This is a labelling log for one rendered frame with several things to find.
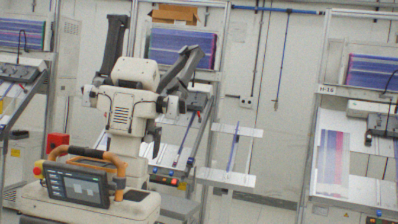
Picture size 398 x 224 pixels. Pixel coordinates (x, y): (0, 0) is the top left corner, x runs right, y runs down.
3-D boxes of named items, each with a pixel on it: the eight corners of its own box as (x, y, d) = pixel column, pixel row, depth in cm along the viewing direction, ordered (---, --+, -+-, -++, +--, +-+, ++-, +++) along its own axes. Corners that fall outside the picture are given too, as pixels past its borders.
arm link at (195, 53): (200, 38, 223) (209, 51, 228) (182, 46, 231) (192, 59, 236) (174, 86, 193) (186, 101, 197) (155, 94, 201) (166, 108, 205)
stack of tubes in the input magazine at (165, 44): (210, 69, 284) (215, 32, 281) (146, 61, 297) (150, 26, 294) (214, 70, 296) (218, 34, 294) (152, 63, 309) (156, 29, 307)
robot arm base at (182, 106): (160, 98, 188) (185, 101, 185) (166, 88, 194) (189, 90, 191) (162, 111, 193) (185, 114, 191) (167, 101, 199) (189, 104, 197)
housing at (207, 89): (211, 105, 294) (209, 92, 284) (151, 96, 307) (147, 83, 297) (213, 98, 299) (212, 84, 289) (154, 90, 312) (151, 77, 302)
